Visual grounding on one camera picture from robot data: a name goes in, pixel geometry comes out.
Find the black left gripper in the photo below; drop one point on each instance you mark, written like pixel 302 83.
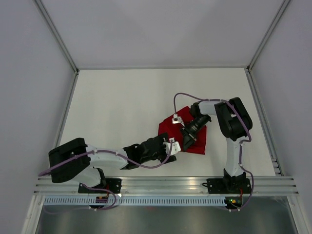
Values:
pixel 161 138

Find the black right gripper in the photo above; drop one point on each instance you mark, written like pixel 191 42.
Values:
pixel 187 141

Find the red cloth napkin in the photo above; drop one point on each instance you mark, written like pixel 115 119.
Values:
pixel 173 131

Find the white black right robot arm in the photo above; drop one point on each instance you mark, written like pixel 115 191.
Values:
pixel 235 124

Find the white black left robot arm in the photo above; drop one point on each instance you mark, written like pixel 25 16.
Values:
pixel 84 163

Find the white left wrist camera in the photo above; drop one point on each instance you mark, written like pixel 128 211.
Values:
pixel 172 147

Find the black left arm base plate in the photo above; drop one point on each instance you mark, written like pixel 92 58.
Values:
pixel 112 184

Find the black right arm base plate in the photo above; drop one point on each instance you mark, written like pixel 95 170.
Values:
pixel 221 186

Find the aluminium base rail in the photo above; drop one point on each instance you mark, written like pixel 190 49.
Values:
pixel 263 186

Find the white slotted cable duct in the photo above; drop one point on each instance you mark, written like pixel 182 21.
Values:
pixel 137 200

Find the aluminium frame post right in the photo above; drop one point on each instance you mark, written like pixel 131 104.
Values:
pixel 274 23

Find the aluminium frame post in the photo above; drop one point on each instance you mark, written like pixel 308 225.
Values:
pixel 274 23
pixel 55 33

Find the aluminium frame post left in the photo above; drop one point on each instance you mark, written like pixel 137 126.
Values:
pixel 55 33

